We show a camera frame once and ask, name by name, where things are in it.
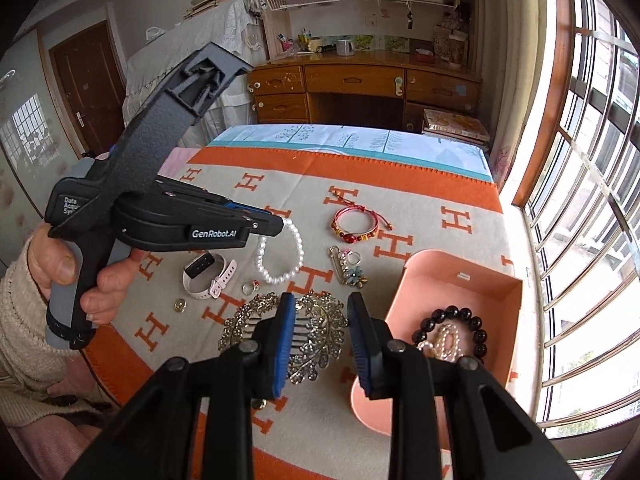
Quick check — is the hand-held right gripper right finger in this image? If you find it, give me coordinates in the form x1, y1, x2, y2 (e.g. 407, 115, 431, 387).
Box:
346, 291, 581, 480

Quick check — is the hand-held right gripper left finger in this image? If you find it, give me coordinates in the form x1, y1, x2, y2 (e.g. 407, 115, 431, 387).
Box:
62, 292, 297, 480

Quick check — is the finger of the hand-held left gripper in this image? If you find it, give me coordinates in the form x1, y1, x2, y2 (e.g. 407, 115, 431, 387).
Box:
154, 176, 275, 222
242, 212, 287, 239

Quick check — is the white pearl bracelet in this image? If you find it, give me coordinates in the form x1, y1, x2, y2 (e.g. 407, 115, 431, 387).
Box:
255, 217, 305, 285

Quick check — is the rhinestone leaf hair comb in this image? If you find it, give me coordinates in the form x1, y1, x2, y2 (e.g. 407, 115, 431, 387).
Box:
217, 290, 351, 386

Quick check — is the pink smartwatch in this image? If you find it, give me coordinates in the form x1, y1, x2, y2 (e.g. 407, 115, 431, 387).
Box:
182, 252, 238, 301

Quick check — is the flower charm pin brooch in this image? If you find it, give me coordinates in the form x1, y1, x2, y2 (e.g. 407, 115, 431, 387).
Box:
327, 246, 368, 288

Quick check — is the red string bracelet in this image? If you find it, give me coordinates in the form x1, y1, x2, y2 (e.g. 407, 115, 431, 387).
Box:
327, 185, 393, 246

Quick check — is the pink box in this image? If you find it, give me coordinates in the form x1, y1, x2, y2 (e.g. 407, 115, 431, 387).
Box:
350, 249, 523, 436

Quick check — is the person's left forearm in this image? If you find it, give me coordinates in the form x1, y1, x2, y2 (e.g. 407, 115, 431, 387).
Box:
0, 240, 117, 411

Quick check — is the person's left hand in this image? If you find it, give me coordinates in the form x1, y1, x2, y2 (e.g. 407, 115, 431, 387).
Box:
27, 222, 151, 326

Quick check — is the brown wooden door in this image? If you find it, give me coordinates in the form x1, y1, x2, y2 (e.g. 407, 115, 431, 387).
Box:
47, 20, 126, 156

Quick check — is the light blue printed sheet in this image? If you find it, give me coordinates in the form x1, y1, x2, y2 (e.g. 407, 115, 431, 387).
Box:
207, 124, 493, 183

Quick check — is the orange and beige patterned blanket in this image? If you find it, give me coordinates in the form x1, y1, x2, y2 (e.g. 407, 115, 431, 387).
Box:
82, 147, 518, 480

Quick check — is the pile of books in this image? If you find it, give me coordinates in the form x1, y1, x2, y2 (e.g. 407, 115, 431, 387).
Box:
182, 0, 251, 21

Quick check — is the wooden desk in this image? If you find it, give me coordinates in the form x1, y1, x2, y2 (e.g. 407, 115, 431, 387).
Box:
247, 50, 483, 133

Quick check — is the stack of large books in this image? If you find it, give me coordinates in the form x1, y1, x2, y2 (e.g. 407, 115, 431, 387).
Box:
421, 108, 491, 147

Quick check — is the wooden bookshelf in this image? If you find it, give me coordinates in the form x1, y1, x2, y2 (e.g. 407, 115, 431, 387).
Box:
252, 0, 478, 66

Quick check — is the floral paper bag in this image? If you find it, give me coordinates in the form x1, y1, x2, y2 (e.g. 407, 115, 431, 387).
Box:
434, 22, 468, 68

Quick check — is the beige curtain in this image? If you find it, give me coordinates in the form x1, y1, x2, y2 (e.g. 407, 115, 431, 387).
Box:
475, 0, 551, 191

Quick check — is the barred window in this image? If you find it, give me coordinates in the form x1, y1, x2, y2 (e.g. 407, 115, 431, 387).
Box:
520, 0, 640, 461

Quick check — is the small pearl bracelet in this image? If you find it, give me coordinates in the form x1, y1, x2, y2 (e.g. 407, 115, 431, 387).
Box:
417, 324, 463, 361

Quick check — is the black bead bracelet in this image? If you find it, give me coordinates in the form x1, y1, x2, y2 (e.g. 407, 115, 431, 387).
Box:
411, 305, 488, 365

